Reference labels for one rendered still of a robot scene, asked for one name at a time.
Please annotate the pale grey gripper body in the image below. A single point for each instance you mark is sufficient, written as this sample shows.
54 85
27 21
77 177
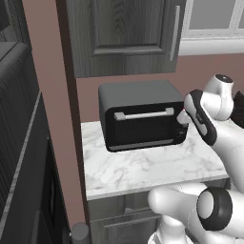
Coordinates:
183 118

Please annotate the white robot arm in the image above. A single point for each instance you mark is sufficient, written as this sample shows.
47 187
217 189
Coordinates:
228 143

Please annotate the toaster oven timer knob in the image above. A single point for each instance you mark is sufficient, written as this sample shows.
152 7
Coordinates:
180 132

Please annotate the black toaster oven door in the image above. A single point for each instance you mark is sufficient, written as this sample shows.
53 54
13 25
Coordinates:
143 132

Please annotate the black toaster oven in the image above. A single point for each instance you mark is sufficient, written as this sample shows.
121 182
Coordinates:
136 92

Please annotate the dark grey wood cupboard door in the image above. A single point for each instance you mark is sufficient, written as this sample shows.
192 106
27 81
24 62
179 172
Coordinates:
127 35

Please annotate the grey lower cupboard door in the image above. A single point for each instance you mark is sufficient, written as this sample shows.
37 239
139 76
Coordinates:
124 233

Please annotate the white framed window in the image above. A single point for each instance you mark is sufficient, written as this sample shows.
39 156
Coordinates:
213 22

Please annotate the grey drawer front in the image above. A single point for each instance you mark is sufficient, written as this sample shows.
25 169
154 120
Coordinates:
117 205

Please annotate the dark grey tall appliance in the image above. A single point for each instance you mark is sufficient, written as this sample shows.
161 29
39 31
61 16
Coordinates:
22 143

